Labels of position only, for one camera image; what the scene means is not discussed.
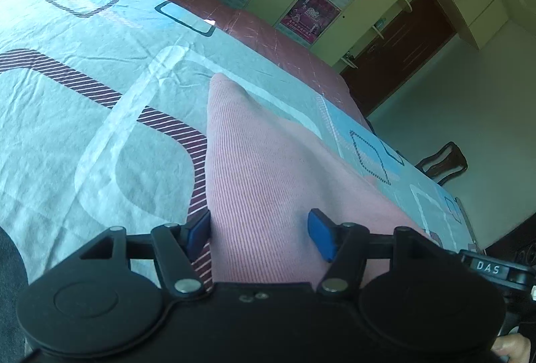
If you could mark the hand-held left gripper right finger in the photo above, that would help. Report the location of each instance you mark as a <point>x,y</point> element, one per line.
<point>320,233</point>

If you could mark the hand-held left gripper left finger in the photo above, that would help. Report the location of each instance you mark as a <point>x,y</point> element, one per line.
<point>197,231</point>

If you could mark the pink knit sweater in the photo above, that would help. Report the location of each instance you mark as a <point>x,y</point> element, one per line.
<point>268,187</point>

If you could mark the person's right hand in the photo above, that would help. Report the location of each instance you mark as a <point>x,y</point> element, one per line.
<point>513,348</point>

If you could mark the dark wooden chair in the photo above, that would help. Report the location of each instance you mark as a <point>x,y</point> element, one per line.
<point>446,162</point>

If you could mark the light blue patterned bed sheet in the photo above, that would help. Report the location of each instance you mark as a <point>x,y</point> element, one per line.
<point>83,95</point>

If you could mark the brown wooden door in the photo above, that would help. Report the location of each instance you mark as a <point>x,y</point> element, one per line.
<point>398,53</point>

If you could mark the pink bed cover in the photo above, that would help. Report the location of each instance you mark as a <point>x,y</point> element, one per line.
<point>268,40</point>

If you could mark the corner wall shelf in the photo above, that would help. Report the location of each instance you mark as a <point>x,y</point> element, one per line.
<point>377,28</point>

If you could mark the purple wall poster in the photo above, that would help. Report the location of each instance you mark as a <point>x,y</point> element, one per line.
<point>310,15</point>

